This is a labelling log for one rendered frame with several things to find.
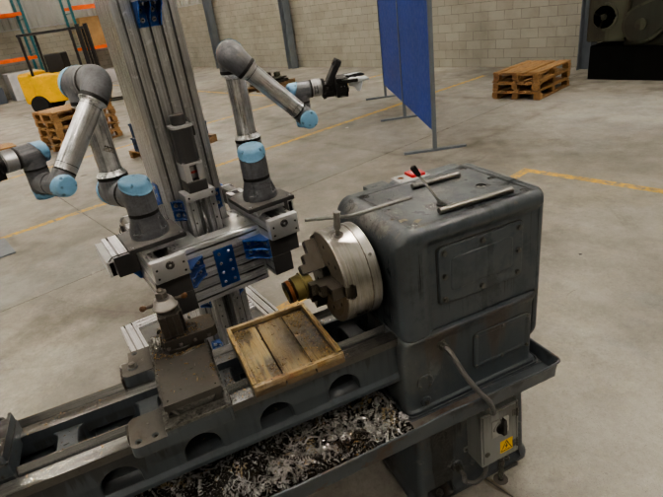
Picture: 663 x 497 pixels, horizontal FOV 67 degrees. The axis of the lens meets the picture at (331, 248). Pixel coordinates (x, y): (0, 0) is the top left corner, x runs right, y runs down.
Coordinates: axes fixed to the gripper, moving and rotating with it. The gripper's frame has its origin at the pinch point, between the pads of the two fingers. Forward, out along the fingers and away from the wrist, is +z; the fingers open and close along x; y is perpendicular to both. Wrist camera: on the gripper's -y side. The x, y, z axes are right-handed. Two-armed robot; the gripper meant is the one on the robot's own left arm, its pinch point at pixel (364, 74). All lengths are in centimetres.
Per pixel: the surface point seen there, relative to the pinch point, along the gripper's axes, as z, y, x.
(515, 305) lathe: 23, 60, 100
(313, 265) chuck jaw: -45, 33, 88
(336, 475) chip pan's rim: -52, 87, 128
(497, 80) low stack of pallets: 388, 205, -560
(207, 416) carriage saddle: -85, 51, 123
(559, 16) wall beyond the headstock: 628, 163, -755
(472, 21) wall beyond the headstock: 526, 185, -935
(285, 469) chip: -68, 84, 123
